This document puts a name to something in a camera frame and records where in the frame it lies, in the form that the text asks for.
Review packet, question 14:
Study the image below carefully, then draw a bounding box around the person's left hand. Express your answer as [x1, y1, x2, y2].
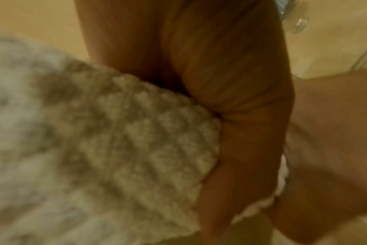
[74, 0, 295, 245]

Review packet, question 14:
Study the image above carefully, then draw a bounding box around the small white towel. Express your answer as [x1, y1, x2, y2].
[0, 28, 290, 245]

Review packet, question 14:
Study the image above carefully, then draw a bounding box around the person's right hand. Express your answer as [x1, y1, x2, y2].
[267, 68, 367, 242]

